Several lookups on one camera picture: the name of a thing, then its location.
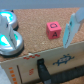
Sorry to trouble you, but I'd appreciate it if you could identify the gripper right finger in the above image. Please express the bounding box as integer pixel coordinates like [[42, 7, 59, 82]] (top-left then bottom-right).
[[62, 6, 84, 47]]

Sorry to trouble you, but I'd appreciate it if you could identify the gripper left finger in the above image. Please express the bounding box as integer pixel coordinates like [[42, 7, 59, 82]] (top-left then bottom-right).
[[0, 13, 17, 48]]

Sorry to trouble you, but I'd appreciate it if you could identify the pink block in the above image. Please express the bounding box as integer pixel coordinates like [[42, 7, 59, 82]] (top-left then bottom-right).
[[45, 21, 63, 40]]

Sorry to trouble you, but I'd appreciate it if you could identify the green button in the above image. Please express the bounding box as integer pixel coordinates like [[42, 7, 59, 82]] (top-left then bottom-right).
[[0, 31, 25, 57]]

